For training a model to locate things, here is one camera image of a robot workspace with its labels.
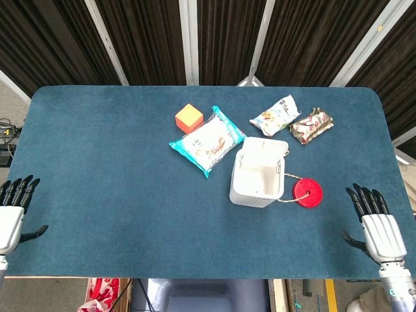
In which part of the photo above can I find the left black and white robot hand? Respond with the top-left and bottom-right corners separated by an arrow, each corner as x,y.
0,174 -> 49,256

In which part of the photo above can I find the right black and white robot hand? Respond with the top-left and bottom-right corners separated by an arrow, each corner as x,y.
341,183 -> 408,265

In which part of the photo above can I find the red plastic disc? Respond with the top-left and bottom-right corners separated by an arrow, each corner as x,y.
292,177 -> 324,208

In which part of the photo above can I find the white plastic container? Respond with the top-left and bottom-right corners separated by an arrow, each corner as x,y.
229,136 -> 290,209

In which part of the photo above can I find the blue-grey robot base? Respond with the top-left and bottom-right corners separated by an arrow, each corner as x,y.
131,278 -> 270,312

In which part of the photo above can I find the beige cloth bundle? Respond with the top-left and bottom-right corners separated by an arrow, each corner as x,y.
346,285 -> 391,312

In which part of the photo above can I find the black power box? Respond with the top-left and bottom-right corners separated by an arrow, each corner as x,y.
0,144 -> 17,167

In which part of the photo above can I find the red and white plastic bag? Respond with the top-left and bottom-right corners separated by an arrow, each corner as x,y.
77,278 -> 121,312

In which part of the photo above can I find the blue felt table cover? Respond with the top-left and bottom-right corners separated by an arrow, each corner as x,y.
5,84 -> 416,280

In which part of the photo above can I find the light wooden plank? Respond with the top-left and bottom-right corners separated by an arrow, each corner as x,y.
268,278 -> 291,312

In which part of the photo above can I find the brown gold snack bag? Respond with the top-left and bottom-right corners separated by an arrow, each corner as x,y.
288,107 -> 335,146

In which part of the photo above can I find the brown cardboard box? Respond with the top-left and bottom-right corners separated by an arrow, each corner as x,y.
112,278 -> 133,312

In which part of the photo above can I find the white crinkled snack bag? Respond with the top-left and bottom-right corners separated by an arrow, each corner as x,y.
249,94 -> 302,137

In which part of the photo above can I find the teal-edged clear snack pack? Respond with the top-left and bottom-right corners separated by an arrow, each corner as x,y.
168,105 -> 246,179

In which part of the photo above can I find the orange foam cube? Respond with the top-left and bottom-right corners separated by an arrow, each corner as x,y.
174,103 -> 205,135

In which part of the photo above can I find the black pleated curtain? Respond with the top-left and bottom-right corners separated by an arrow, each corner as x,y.
0,0 -> 416,160

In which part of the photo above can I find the tangle of grey cables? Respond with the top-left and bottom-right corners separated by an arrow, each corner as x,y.
0,118 -> 23,146

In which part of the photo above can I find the white metal frame beam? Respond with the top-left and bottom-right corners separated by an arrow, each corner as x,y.
0,70 -> 32,105
83,0 -> 130,86
391,125 -> 416,163
330,0 -> 401,88
237,0 -> 277,87
178,0 -> 200,86

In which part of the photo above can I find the beige braided rope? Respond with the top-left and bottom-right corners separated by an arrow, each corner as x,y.
277,173 -> 310,204

